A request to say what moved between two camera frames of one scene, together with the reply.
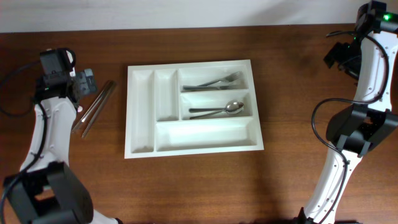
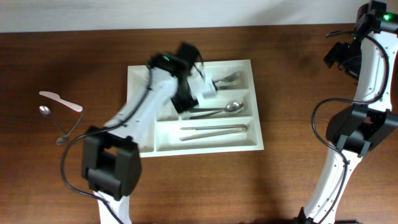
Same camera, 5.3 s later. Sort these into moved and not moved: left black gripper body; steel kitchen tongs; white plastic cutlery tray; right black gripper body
Moved: left black gripper body; steel kitchen tongs
Not moved: white plastic cutlery tray; right black gripper body
